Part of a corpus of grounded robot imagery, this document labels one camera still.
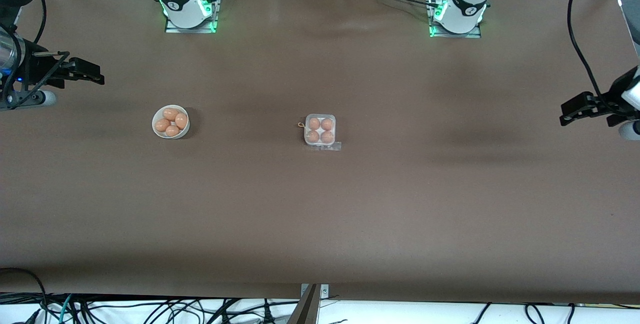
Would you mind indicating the white round bowl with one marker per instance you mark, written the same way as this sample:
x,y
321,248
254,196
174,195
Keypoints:
x,y
156,134

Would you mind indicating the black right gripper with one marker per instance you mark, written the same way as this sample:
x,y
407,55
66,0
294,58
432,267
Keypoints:
x,y
34,66

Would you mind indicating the clear plastic egg box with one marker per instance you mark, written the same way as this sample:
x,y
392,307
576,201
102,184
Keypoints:
x,y
320,131

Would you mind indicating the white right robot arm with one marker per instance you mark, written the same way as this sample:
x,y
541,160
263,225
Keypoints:
x,y
180,4

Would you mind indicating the silver corner bracket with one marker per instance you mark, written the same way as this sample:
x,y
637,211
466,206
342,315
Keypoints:
x,y
324,291

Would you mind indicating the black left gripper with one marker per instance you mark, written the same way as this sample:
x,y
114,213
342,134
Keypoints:
x,y
618,89

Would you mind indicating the dark metal strut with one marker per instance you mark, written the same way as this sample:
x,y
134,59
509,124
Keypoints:
x,y
304,311

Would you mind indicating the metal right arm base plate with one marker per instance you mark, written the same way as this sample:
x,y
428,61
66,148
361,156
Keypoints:
x,y
210,27

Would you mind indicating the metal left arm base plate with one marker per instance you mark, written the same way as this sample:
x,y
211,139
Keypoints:
x,y
475,34

